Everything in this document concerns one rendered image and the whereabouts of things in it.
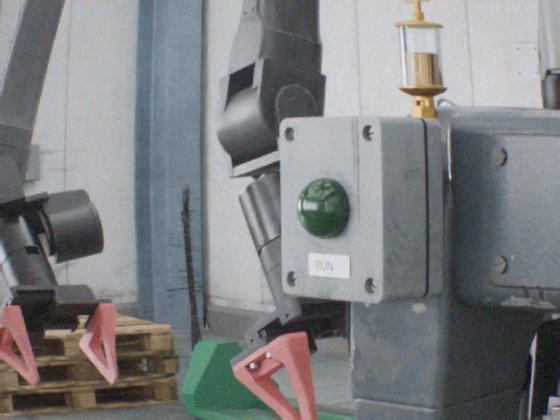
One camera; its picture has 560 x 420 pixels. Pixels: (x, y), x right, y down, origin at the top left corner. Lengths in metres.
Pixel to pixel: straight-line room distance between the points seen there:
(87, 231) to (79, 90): 8.00
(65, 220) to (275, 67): 0.42
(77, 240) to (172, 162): 7.91
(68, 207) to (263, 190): 0.41
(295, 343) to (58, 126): 8.35
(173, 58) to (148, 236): 1.35
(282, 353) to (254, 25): 0.26
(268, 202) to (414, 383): 0.33
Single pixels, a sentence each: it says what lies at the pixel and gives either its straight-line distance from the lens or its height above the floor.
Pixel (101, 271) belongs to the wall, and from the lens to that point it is 9.45.
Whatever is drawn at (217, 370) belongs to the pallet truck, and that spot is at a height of 0.26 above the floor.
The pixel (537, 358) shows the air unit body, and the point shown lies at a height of 1.17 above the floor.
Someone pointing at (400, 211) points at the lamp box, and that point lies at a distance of 0.63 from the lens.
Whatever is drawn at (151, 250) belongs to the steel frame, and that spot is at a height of 0.60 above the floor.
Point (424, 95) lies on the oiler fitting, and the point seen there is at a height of 1.34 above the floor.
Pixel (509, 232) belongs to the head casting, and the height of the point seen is 1.27.
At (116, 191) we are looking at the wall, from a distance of 9.50.
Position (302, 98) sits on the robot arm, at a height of 1.35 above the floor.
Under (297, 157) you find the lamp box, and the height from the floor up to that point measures 1.31.
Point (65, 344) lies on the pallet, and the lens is 6.38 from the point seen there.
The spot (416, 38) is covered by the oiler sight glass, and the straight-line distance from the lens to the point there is 0.71.
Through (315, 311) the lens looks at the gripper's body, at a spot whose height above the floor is 1.20.
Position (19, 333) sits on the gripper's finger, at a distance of 1.22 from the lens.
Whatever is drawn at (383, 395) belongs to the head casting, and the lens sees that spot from 0.70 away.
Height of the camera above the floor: 1.31
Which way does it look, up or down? 3 degrees down
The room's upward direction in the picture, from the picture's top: 1 degrees counter-clockwise
